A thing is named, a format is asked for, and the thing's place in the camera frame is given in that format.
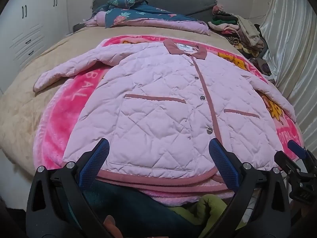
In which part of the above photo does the person's dark teal garment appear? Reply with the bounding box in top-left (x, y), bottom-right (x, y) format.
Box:
top-left (67, 178), bottom-right (206, 238)

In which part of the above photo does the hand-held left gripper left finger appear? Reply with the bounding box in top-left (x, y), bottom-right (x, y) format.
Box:
top-left (25, 138), bottom-right (111, 238)

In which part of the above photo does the white satin curtain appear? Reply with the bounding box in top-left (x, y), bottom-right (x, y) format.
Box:
top-left (259, 0), bottom-right (317, 154)

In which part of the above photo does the pile of mixed clothes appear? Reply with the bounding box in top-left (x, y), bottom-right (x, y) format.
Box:
top-left (207, 5), bottom-right (276, 85)

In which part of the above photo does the person's green fleece garment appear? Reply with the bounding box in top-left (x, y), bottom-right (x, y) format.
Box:
top-left (170, 195), bottom-right (234, 238)

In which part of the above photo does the pink printed blanket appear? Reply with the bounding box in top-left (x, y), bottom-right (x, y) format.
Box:
top-left (33, 36), bottom-right (304, 206)

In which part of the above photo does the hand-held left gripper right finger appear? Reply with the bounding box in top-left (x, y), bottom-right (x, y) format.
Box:
top-left (208, 138), bottom-right (291, 238)

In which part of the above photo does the pink quilted jacket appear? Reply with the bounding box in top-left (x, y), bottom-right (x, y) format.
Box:
top-left (33, 39), bottom-right (296, 200)

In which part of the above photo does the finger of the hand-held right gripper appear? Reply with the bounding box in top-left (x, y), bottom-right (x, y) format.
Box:
top-left (287, 140), bottom-right (310, 159)
top-left (274, 150), bottom-right (301, 177)

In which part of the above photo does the teal floral quilt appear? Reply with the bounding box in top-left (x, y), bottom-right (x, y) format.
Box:
top-left (83, 0), bottom-right (210, 36)

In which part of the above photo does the beige bed cover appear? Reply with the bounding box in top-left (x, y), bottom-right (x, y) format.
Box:
top-left (0, 26), bottom-right (263, 179)

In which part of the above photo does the white wardrobe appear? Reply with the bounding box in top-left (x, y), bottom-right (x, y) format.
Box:
top-left (0, 0), bottom-right (72, 90)

